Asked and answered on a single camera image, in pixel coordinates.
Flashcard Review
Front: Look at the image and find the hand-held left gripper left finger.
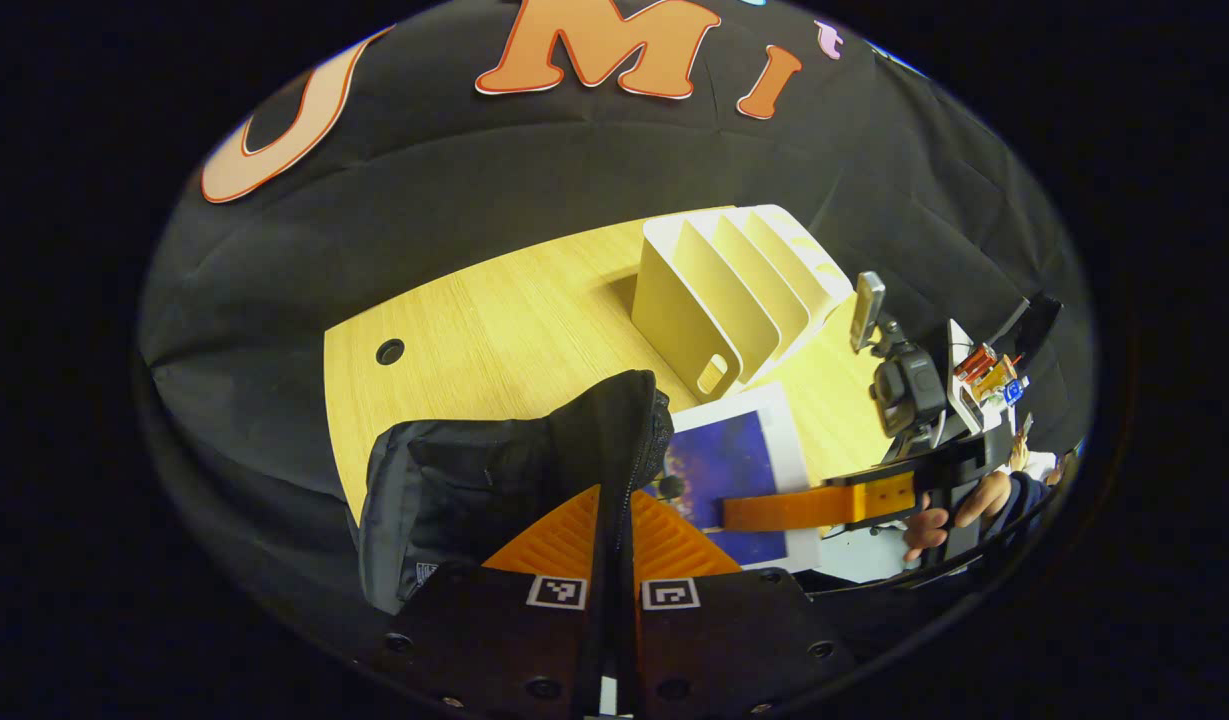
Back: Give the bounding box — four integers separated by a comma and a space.
379, 484, 605, 719

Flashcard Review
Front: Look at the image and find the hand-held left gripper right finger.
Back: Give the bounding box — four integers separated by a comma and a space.
619, 489, 857, 719

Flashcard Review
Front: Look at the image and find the blue cover book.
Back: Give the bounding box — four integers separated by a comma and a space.
654, 382, 826, 574

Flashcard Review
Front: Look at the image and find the black schoolbag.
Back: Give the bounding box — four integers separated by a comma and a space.
358, 369, 676, 617

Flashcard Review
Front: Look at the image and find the white bookshelf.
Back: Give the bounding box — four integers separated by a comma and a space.
630, 204, 856, 404

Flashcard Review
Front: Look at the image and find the white side desk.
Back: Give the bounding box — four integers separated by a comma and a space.
946, 318, 1065, 481

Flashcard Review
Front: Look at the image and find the red-orange small box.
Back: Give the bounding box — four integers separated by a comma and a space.
953, 342, 998, 384

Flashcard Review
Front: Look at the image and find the yellow small box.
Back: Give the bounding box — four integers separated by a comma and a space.
974, 359, 1018, 402

